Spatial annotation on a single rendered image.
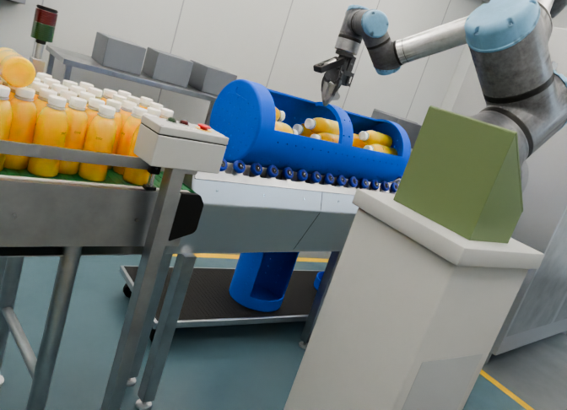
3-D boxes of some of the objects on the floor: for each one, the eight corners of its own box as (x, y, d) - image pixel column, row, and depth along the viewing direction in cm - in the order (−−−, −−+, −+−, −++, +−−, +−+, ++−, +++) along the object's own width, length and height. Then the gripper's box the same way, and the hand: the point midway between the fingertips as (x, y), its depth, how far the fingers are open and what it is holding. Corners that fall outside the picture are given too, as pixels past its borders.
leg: (310, 348, 264) (351, 240, 250) (303, 350, 260) (343, 240, 246) (304, 342, 268) (343, 234, 254) (296, 343, 264) (336, 234, 250)
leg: (137, 385, 197) (179, 239, 182) (123, 388, 193) (164, 239, 178) (132, 375, 201) (171, 232, 186) (117, 378, 197) (157, 232, 182)
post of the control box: (101, 477, 153) (187, 167, 130) (88, 481, 151) (173, 165, 127) (96, 466, 156) (180, 162, 132) (83, 471, 153) (166, 160, 130)
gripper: (361, 58, 193) (342, 112, 198) (345, 53, 199) (327, 105, 204) (348, 52, 187) (328, 108, 192) (330, 48, 193) (312, 102, 198)
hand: (324, 102), depth 195 cm, fingers closed, pressing on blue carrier
